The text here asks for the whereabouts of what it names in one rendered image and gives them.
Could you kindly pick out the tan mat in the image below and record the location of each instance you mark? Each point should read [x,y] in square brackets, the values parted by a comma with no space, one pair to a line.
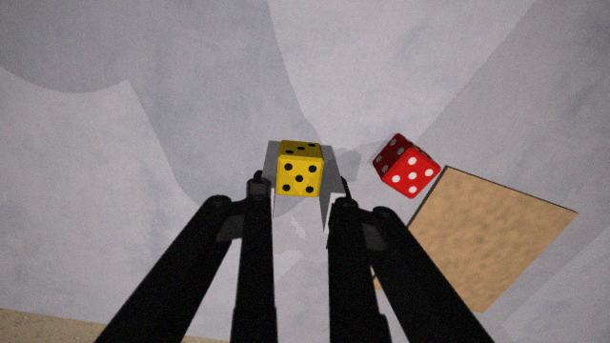
[482,235]

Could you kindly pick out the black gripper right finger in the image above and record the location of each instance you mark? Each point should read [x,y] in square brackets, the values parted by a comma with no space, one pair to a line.
[427,307]

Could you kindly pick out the red die with white pips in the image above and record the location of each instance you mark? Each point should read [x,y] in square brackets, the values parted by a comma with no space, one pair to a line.
[405,167]

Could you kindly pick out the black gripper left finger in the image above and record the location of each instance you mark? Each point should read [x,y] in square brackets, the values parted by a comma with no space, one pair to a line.
[162,307]

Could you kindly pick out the yellow die with black pips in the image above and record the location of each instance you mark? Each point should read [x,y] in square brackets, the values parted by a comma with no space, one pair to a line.
[299,168]

